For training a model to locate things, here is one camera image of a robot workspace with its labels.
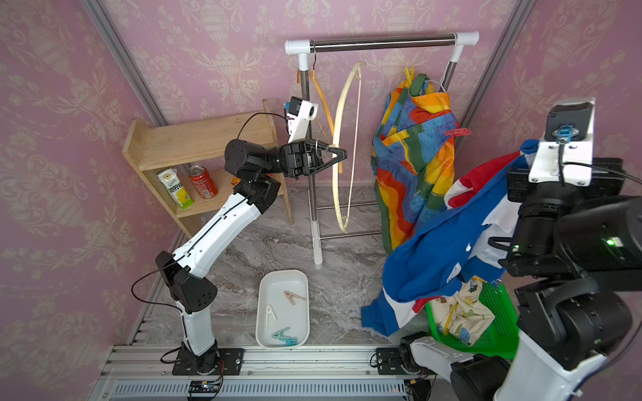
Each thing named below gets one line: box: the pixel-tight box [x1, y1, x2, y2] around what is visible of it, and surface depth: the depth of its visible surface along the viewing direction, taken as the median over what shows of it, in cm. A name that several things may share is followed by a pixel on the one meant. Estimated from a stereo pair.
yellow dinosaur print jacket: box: [429, 277, 496, 347], surface depth 78 cm
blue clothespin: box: [279, 338, 299, 347], surface depth 79 cm
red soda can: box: [188, 164, 219, 200], surface depth 83 cm
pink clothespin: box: [283, 290, 306, 306], surface depth 89 cm
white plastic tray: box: [255, 269, 311, 350], surface depth 85 cm
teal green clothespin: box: [271, 326, 298, 341], surface depth 80 cm
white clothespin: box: [264, 304, 277, 330], surface depth 85 cm
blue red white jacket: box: [361, 139, 538, 338], surface depth 52 cm
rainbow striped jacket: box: [371, 68, 458, 254], surface depth 72 cm
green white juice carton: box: [157, 167, 194, 210], surface depth 80 cm
